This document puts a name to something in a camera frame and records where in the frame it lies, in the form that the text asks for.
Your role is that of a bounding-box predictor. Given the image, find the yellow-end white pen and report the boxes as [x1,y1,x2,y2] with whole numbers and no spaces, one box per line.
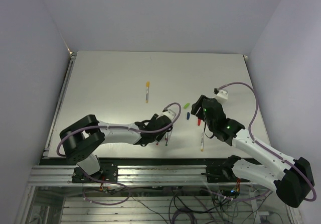
[145,87,149,103]

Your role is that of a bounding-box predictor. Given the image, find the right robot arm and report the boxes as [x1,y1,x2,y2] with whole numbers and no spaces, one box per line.
[191,95,314,208]

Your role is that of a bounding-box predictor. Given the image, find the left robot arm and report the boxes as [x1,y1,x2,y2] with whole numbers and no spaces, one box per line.
[60,109,176,182]

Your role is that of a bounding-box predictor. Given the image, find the orange-end pen on right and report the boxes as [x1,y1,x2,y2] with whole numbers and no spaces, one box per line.
[200,132,205,152]

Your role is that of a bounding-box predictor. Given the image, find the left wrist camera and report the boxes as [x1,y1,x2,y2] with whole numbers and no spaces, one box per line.
[162,109,176,119]

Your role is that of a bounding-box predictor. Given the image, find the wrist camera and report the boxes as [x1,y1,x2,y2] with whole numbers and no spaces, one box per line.
[162,109,176,119]
[213,88,228,104]

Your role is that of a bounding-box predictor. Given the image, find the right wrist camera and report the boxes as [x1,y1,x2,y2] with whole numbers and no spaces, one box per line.
[213,88,228,104]

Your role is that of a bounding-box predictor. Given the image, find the aluminium frame rail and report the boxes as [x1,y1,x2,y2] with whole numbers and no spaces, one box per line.
[27,165,236,187]

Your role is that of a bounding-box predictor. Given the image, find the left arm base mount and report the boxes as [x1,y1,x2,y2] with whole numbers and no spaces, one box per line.
[71,162,118,184]

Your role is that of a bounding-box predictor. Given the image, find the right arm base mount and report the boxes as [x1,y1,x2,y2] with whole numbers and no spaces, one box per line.
[201,155,241,183]

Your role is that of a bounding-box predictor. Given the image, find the loose cables under table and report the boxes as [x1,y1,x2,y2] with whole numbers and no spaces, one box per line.
[82,182,274,224]

